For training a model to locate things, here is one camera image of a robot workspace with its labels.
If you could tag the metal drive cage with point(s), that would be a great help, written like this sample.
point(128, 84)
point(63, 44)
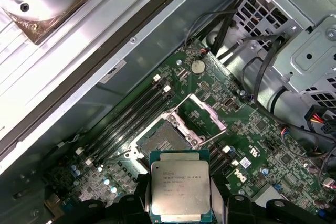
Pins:
point(302, 58)

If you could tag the RAM slot with black clips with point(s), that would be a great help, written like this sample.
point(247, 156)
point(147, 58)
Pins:
point(123, 119)
point(133, 130)

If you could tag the green motherboard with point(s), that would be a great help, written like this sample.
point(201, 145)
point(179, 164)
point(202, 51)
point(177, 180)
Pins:
point(262, 134)

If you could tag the brown square base plate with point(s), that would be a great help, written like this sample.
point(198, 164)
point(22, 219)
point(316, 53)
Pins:
point(42, 31)

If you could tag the CPU socket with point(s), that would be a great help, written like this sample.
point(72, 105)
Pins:
point(160, 140)

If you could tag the silver-topped CPU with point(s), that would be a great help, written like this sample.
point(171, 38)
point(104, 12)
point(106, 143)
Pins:
point(181, 184)

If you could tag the silver coin battery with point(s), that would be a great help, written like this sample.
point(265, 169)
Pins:
point(197, 67)

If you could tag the black power plug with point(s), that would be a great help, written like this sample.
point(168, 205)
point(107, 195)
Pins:
point(312, 112)

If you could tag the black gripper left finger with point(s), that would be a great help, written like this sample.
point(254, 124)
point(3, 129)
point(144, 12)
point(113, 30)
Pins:
point(139, 203)

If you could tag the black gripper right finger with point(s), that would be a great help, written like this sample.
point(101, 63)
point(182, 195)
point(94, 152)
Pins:
point(240, 209)

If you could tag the white case label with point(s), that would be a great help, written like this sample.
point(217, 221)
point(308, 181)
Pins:
point(113, 72)

